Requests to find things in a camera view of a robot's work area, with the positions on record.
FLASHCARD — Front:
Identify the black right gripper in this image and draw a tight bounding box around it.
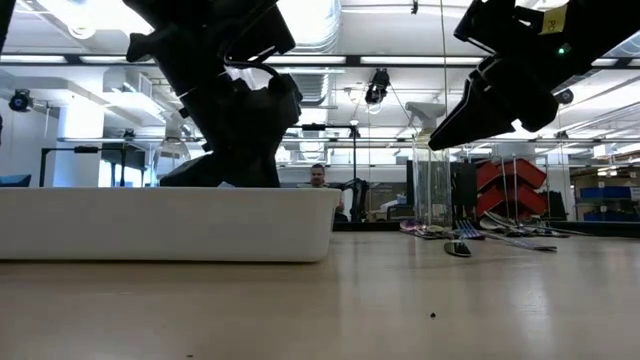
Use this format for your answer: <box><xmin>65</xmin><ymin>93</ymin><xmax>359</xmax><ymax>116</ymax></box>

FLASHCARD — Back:
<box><xmin>428</xmin><ymin>29</ymin><xmax>601</xmax><ymax>151</ymax></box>

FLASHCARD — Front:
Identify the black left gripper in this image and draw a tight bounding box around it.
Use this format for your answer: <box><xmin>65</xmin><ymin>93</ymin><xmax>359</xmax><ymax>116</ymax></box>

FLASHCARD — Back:
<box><xmin>159</xmin><ymin>74</ymin><xmax>304</xmax><ymax>189</ymax></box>

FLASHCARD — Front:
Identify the white cutlery tray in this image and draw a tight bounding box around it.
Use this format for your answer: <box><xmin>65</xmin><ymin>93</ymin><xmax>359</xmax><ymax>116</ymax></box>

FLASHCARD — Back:
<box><xmin>0</xmin><ymin>187</ymin><xmax>342</xmax><ymax>263</ymax></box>

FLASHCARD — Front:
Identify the large iridescent spoon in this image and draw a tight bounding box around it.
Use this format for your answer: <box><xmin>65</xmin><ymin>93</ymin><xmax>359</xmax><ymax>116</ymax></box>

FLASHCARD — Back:
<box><xmin>519</xmin><ymin>222</ymin><xmax>591</xmax><ymax>237</ymax></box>
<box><xmin>479</xmin><ymin>210</ymin><xmax>531</xmax><ymax>234</ymax></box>

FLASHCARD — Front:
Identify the iridescent fork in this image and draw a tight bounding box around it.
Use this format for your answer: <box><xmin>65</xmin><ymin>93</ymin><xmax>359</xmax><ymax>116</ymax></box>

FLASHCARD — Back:
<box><xmin>452</xmin><ymin>219</ymin><xmax>486</xmax><ymax>241</ymax></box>

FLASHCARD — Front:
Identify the red storage bin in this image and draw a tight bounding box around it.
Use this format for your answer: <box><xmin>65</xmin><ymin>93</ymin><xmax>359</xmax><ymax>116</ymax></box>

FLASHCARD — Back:
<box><xmin>475</xmin><ymin>158</ymin><xmax>549</xmax><ymax>190</ymax></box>
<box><xmin>475</xmin><ymin>184</ymin><xmax>549</xmax><ymax>221</ymax></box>

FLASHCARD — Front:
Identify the clear spray bottle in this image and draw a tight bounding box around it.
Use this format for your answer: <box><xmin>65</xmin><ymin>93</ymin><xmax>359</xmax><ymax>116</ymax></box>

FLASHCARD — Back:
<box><xmin>152</xmin><ymin>113</ymin><xmax>194</xmax><ymax>189</ymax></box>

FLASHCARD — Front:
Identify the person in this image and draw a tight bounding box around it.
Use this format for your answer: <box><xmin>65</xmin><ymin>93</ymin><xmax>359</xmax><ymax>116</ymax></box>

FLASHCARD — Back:
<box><xmin>299</xmin><ymin>163</ymin><xmax>346</xmax><ymax>224</ymax></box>

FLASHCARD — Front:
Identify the yellow tag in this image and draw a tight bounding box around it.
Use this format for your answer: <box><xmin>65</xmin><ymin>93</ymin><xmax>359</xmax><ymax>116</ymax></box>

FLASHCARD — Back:
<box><xmin>541</xmin><ymin>4</ymin><xmax>570</xmax><ymax>35</ymax></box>

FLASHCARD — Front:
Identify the blue storage bin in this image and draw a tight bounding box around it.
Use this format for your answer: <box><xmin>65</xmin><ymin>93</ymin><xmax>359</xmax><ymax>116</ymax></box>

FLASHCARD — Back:
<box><xmin>579</xmin><ymin>185</ymin><xmax>640</xmax><ymax>201</ymax></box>
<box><xmin>582</xmin><ymin>212</ymin><xmax>640</xmax><ymax>223</ymax></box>

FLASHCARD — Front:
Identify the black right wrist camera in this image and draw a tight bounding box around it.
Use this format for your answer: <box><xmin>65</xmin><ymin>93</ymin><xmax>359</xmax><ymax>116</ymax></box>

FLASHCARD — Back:
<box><xmin>453</xmin><ymin>0</ymin><xmax>546</xmax><ymax>55</ymax></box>

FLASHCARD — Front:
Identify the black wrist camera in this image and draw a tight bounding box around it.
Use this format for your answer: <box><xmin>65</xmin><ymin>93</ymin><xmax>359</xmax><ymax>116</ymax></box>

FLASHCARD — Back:
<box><xmin>453</xmin><ymin>0</ymin><xmax>546</xmax><ymax>55</ymax></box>
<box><xmin>227</xmin><ymin>4</ymin><xmax>297</xmax><ymax>64</ymax></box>

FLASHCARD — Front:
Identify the black overhead camera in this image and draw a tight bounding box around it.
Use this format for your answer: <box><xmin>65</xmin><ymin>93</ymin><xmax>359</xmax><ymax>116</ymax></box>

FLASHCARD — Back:
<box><xmin>364</xmin><ymin>68</ymin><xmax>391</xmax><ymax>106</ymax></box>

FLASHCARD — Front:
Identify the black left camera cable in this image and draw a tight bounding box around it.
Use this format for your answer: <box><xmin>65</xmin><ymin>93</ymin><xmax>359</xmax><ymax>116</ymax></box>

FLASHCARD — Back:
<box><xmin>223</xmin><ymin>58</ymin><xmax>284</xmax><ymax>84</ymax></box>

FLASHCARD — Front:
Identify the black metal stand frame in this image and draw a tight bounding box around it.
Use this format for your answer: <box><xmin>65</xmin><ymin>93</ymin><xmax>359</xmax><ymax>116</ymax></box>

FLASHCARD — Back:
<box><xmin>299</xmin><ymin>123</ymin><xmax>359</xmax><ymax>221</ymax></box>
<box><xmin>39</xmin><ymin>145</ymin><xmax>126</xmax><ymax>189</ymax></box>

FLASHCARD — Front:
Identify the black overhead frame beam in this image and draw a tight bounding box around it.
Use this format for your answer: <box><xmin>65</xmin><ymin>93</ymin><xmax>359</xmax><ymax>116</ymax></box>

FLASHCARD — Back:
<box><xmin>0</xmin><ymin>52</ymin><xmax>640</xmax><ymax>69</ymax></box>

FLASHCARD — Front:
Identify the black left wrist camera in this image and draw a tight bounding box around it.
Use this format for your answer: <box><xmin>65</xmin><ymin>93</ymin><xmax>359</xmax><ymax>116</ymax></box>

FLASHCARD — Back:
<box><xmin>227</xmin><ymin>4</ymin><xmax>297</xmax><ymax>64</ymax></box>

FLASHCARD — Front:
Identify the silver ventilation duct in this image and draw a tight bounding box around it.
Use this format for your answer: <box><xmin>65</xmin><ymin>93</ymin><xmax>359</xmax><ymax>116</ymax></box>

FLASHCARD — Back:
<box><xmin>277</xmin><ymin>0</ymin><xmax>344</xmax><ymax>109</ymax></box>

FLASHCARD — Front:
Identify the blue round ceiling camera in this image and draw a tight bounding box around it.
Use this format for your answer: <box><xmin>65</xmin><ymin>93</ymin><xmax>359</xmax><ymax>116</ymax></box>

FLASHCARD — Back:
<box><xmin>8</xmin><ymin>88</ymin><xmax>34</xmax><ymax>113</ymax></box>

